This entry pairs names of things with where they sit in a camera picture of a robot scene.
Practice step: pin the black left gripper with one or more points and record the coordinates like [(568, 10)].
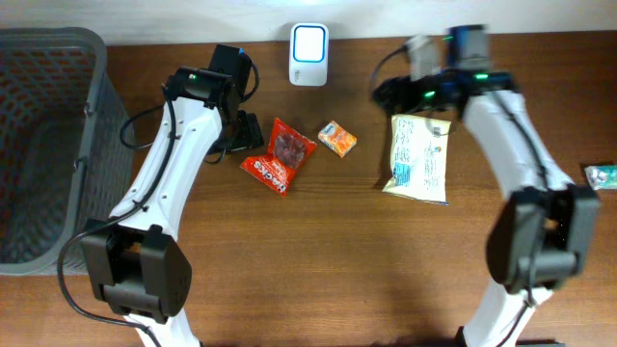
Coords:
[(250, 134)]

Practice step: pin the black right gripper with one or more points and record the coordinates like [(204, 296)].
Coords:
[(407, 89)]

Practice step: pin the red snack packet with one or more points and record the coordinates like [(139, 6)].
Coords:
[(287, 152)]

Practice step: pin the yellow chip bag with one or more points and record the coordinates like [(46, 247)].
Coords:
[(417, 158)]

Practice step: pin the orange small box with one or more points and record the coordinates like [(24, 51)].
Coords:
[(337, 138)]

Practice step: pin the teal tissue pack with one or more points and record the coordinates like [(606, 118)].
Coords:
[(602, 177)]

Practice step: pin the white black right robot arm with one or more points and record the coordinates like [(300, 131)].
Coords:
[(543, 233)]

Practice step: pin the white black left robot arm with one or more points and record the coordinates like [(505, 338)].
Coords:
[(133, 261)]

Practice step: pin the white barcode scanner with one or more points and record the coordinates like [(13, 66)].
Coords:
[(308, 55)]

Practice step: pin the grey plastic mesh basket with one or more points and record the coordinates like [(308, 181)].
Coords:
[(62, 162)]

